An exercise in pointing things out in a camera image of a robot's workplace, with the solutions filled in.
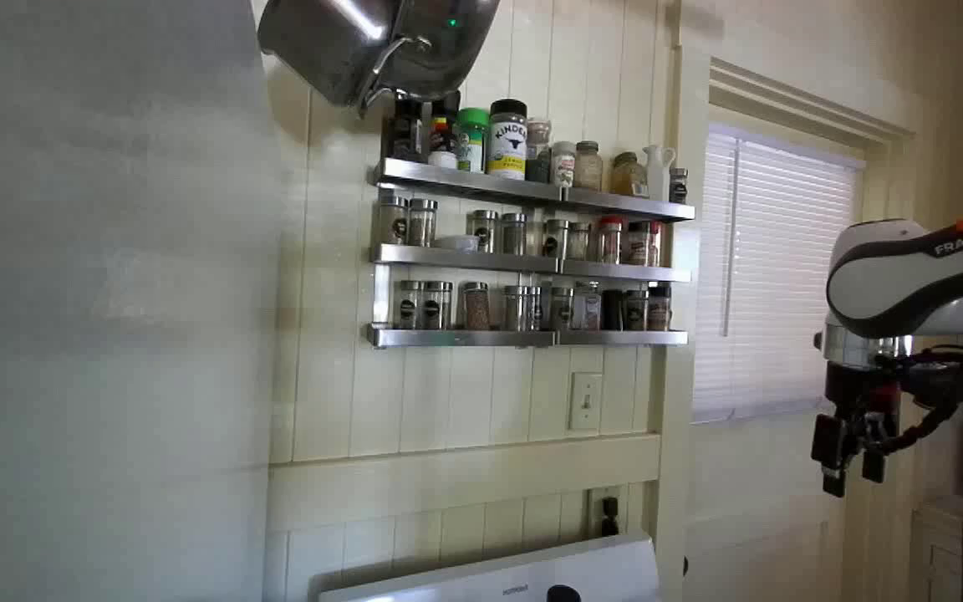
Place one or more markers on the small orange and white bottle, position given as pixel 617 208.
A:
pixel 443 150

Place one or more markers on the stainless steel shelf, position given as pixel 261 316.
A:
pixel 502 263
pixel 502 189
pixel 502 334

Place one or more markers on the tall dark bottle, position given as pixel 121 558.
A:
pixel 402 129

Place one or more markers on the stainless steel pot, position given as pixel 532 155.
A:
pixel 325 51

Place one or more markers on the wall outlet with black plug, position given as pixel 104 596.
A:
pixel 605 514

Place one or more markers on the pale powder spice jar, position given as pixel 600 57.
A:
pixel 589 168

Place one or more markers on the white light switch plate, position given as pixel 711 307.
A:
pixel 587 402

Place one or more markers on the black-label glass pepper jar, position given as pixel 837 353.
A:
pixel 681 184

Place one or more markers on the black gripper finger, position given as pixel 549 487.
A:
pixel 830 451
pixel 873 451

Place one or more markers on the green-lidded spice bottle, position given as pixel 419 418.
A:
pixel 471 139

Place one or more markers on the white ceramic bottle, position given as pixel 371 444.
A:
pixel 657 171

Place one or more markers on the black-lidded garlic spice jar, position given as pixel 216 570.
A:
pixel 636 242

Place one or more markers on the white refrigerator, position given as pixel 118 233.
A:
pixel 101 334

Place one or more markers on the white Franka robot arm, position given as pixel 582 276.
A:
pixel 892 278

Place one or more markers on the red-lidded spice jar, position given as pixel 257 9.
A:
pixel 609 238

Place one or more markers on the oregano spice jar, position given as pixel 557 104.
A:
pixel 562 168

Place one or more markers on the large black-lidded white-label jar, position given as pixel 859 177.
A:
pixel 510 145

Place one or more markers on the white window frame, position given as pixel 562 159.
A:
pixel 801 104

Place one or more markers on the black stove knob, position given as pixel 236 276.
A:
pixel 562 593

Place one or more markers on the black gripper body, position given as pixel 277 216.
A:
pixel 859 390

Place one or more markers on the dark glass spice jar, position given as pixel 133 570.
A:
pixel 636 307
pixel 614 307

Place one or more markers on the slim red spice bottle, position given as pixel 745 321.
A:
pixel 657 245

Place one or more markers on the white window blinds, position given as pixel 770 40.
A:
pixel 770 269

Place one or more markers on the clear glass spice jar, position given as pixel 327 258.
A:
pixel 552 238
pixel 390 222
pixel 587 306
pixel 409 306
pixel 471 306
pixel 557 306
pixel 502 306
pixel 421 222
pixel 528 306
pixel 580 242
pixel 438 306
pixel 513 235
pixel 482 233
pixel 660 306

